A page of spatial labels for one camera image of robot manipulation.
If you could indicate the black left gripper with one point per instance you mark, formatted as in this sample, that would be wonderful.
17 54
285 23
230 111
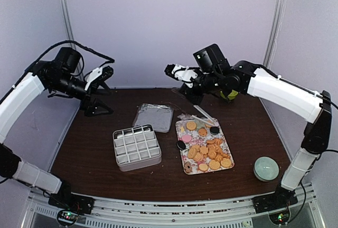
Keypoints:
89 106

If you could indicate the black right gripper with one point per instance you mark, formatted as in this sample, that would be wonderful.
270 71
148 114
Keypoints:
195 99

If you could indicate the silver serving tongs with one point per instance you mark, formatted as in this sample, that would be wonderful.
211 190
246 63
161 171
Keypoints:
210 120

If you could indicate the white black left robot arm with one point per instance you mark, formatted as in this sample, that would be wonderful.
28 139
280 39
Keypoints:
35 112

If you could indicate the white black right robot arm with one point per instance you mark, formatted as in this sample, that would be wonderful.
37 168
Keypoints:
315 108

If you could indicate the clear printed cookie wrappers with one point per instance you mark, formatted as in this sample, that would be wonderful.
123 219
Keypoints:
185 116

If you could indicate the round tan perforated biscuit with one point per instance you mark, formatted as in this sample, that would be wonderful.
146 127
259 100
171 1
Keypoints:
191 125

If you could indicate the lime green bowl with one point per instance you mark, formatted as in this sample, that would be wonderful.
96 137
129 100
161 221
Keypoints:
231 96

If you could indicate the chocolate chip cookie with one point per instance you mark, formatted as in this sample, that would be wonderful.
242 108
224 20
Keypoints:
203 132

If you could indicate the black sandwich cookie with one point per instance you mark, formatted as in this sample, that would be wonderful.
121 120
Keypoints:
181 145
214 130

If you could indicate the silver tin lid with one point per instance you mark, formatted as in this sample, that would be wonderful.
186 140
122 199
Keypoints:
158 116

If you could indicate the pink sandwich cookie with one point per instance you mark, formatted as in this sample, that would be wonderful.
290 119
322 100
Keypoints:
186 138

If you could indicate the floral rectangular tray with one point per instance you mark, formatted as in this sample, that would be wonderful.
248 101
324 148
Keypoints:
206 154

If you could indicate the grey divided cookie tin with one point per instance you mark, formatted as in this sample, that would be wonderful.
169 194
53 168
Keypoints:
136 148

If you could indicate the flower shaped brown cookie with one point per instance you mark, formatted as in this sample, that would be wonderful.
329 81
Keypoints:
187 167

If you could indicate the pale green ceramic bowl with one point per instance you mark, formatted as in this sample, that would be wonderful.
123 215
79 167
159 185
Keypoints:
266 169

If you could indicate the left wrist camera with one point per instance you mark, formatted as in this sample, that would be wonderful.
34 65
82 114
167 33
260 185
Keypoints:
99 73

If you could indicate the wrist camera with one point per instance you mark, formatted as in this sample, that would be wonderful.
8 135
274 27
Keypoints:
99 73
211 58

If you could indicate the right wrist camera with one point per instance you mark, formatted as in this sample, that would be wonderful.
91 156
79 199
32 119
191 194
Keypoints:
211 58

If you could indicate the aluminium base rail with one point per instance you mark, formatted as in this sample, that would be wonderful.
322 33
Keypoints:
232 212

